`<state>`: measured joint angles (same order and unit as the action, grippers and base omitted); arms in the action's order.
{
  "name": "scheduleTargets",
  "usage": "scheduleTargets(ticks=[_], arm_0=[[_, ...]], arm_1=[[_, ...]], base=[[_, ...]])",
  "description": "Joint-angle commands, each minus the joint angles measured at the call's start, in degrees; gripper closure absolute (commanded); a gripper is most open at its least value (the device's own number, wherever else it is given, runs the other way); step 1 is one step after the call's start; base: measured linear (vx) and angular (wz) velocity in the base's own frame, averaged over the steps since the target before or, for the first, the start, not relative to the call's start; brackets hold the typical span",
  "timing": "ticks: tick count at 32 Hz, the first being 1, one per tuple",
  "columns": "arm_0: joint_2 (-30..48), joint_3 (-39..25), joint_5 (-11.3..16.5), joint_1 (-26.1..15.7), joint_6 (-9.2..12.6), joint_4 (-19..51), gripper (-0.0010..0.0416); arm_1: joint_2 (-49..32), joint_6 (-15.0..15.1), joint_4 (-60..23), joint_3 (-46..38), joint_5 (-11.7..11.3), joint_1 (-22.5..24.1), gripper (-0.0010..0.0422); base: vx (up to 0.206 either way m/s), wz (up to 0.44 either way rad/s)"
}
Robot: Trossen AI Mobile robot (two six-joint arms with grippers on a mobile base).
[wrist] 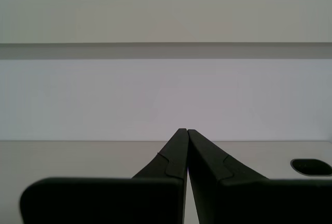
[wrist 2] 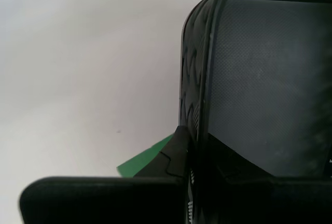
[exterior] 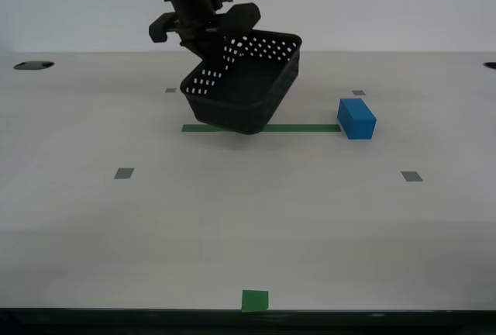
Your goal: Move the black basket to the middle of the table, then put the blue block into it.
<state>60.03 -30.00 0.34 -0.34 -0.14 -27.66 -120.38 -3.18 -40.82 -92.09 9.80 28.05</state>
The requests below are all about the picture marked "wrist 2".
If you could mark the black perforated plastic basket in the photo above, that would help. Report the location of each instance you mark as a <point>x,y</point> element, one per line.
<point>193,78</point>

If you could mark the long green tape strip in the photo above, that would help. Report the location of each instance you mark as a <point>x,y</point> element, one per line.
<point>145,159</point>

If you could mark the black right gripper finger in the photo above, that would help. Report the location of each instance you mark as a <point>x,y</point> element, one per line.
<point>272,203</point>
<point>109,200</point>

